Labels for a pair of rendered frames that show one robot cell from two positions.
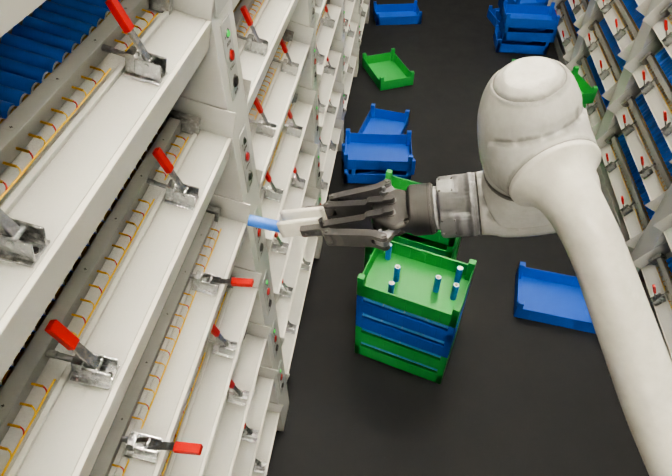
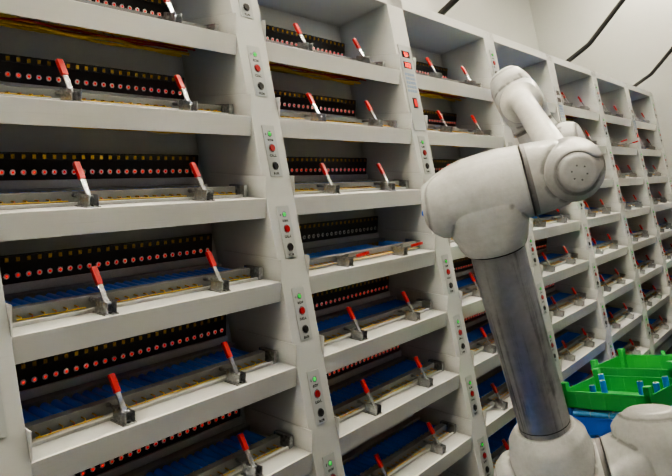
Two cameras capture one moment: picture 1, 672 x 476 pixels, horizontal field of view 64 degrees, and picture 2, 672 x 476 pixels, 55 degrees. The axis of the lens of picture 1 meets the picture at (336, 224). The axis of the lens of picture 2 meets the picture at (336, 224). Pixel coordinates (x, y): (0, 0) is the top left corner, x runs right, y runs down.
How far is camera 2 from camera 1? 150 cm
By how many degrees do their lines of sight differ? 55
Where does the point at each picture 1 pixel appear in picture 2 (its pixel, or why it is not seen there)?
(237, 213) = (429, 243)
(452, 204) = not seen: hidden behind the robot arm
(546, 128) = (505, 80)
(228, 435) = (411, 393)
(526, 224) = not seen: hidden behind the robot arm
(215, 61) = (413, 148)
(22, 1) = (335, 68)
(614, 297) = (523, 110)
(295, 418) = not seen: outside the picture
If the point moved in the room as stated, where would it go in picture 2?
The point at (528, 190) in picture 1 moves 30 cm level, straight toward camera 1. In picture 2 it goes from (505, 105) to (414, 108)
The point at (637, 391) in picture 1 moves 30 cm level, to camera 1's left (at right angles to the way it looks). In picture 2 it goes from (536, 137) to (411, 168)
